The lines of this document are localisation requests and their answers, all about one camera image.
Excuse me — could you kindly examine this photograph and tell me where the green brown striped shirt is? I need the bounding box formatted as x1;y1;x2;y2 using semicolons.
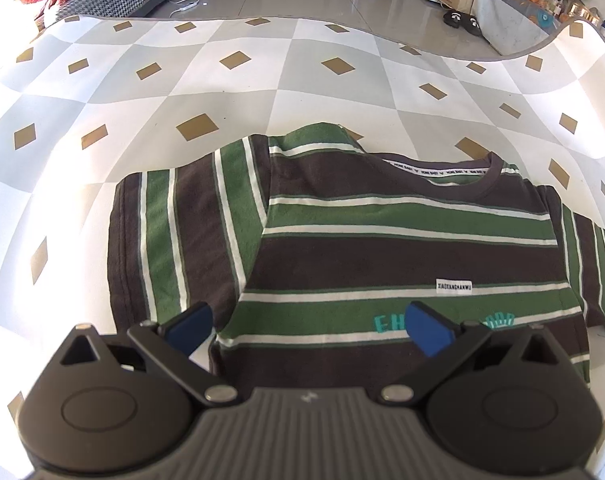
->
107;122;605;394

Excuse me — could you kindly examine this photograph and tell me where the checkered diamond pattern tablecloth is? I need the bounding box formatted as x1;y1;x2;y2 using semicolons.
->
0;18;605;479

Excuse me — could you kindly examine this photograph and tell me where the black slippers pair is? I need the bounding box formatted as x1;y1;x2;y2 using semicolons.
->
443;10;483;37

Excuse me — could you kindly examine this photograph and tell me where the white cloth covered counter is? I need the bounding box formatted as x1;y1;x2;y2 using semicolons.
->
473;0;560;56

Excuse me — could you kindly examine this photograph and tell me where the white cable on floor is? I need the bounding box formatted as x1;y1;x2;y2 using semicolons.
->
169;0;202;18

